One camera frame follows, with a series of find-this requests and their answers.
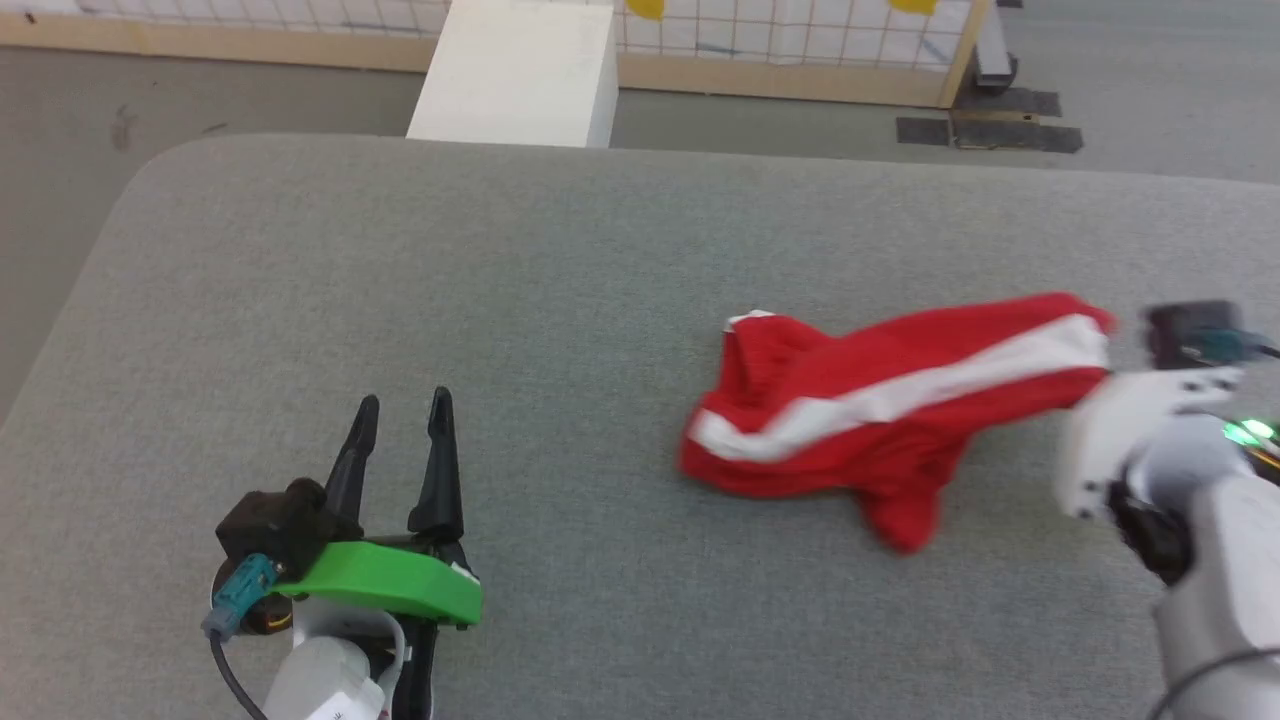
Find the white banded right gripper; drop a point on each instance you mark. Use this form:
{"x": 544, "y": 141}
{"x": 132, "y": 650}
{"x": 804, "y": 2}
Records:
{"x": 1115, "y": 430}

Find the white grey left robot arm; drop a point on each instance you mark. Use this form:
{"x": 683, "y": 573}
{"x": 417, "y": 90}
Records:
{"x": 325, "y": 675}

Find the wooden framed white grid panel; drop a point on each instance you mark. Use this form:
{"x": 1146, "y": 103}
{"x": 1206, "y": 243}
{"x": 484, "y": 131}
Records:
{"x": 780, "y": 60}

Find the yellow sticker on grid panel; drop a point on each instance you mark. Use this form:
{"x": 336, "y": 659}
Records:
{"x": 645, "y": 7}
{"x": 913, "y": 5}

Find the white rectangular box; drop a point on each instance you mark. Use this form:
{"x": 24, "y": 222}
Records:
{"x": 520, "y": 70}

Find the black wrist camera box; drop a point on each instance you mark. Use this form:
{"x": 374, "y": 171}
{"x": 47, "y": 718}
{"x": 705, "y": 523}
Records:
{"x": 283, "y": 520}
{"x": 1185, "y": 332}

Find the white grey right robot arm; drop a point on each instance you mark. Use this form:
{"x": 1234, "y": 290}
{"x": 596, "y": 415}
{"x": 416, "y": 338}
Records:
{"x": 1215, "y": 560}

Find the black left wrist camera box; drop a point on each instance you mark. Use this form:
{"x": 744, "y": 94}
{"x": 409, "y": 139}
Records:
{"x": 283, "y": 520}

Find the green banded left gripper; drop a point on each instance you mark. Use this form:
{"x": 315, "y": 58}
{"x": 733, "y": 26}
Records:
{"x": 395, "y": 585}

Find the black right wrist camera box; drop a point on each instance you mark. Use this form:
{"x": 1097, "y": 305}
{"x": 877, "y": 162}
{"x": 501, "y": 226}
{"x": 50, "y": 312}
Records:
{"x": 1185, "y": 332}

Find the red shorts with white stripe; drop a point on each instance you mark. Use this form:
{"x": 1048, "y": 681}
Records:
{"x": 880, "y": 415}

